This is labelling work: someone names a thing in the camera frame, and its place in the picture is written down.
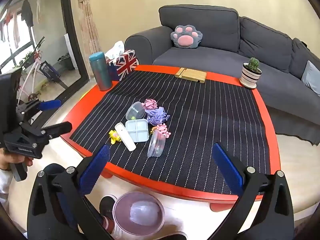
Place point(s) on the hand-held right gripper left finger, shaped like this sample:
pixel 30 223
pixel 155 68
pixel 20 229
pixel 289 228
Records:
pixel 96 170

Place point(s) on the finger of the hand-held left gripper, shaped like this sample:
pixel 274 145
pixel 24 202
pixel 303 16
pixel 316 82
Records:
pixel 51 104
pixel 60 128

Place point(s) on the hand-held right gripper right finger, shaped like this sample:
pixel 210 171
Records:
pixel 226 170

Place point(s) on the yellow toy figure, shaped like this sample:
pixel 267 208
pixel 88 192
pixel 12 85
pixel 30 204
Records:
pixel 114 136

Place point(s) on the white oblong case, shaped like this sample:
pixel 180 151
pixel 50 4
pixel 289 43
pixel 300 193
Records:
pixel 125 137

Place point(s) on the pink round waste bin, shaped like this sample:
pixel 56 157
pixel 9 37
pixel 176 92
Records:
pixel 122 212

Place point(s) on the white compartment box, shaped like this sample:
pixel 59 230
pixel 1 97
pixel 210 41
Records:
pixel 137 130

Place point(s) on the clear plastic cup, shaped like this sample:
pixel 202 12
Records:
pixel 156 145

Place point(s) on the clear plastic bin bag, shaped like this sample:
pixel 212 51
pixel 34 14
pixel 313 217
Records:
pixel 145 213

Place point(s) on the small round clear container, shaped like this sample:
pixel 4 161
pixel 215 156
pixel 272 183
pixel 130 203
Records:
pixel 135 110

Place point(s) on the pink axolotl toy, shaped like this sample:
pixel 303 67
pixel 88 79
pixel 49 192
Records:
pixel 162 129

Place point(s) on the person's left forearm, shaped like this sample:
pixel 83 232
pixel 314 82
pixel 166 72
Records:
pixel 3 181

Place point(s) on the person's left hand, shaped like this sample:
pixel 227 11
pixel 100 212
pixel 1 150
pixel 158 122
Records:
pixel 10 160

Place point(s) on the pink white bicycle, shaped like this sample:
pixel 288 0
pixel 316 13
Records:
pixel 32 97

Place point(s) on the dark blue folded cart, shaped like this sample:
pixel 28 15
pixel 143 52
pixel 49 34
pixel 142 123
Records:
pixel 48 72

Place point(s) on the red low table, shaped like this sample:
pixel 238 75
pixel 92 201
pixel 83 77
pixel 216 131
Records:
pixel 88 105

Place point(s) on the person's left shoe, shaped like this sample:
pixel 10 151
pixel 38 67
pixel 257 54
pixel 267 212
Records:
pixel 107 207

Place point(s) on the black striped table mat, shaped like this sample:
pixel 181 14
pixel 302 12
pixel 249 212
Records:
pixel 200 130

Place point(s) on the white cabinet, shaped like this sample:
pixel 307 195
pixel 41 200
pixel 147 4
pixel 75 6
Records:
pixel 68 52

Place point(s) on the teal thermos bottle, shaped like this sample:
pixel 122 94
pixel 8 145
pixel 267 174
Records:
pixel 100 72

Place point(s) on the pink hanging garment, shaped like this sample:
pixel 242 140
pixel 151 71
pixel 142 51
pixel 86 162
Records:
pixel 15 30

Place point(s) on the black hanging garment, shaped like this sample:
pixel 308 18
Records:
pixel 27 12

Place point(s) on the purple crumpled paper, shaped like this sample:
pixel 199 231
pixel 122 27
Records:
pixel 157 115

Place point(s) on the white tissue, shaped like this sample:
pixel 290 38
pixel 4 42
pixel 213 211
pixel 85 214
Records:
pixel 115 50

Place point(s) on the flag print tissue box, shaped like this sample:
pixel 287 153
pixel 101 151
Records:
pixel 125 63

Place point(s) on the pink crumpled paper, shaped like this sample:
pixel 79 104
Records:
pixel 150 103

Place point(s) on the beige patterned curtain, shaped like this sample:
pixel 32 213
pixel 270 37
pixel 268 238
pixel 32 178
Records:
pixel 87 17

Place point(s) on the potted cactus striped pot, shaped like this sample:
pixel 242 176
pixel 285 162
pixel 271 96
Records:
pixel 250 76

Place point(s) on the wooden phone stand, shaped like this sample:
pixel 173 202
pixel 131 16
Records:
pixel 191 75

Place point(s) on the dark grey sofa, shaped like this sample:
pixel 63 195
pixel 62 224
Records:
pixel 200 57

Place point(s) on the light grey cushion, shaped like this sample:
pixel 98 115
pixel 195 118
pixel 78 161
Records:
pixel 312 76

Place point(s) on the grey pink paw pillow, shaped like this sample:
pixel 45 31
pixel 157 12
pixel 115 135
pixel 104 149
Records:
pixel 186 38

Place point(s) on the black door frame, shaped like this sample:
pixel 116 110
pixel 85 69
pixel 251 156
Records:
pixel 72 30

